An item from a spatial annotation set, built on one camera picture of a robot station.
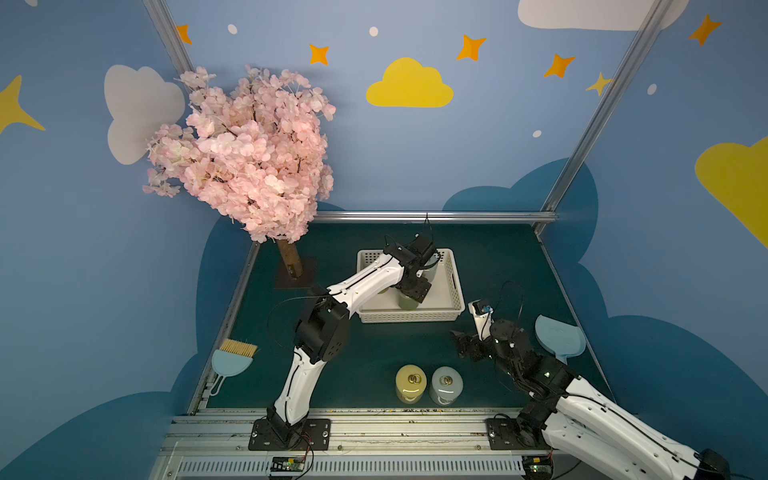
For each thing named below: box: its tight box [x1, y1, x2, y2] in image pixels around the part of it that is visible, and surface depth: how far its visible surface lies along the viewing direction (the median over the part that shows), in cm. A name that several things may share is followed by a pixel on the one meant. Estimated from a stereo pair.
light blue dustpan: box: [535, 314, 587, 365], surface depth 94 cm
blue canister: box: [430, 366, 464, 407], surface depth 77 cm
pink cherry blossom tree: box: [143, 65, 336, 279], surface depth 66 cm
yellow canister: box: [395, 364, 427, 405], surface depth 77 cm
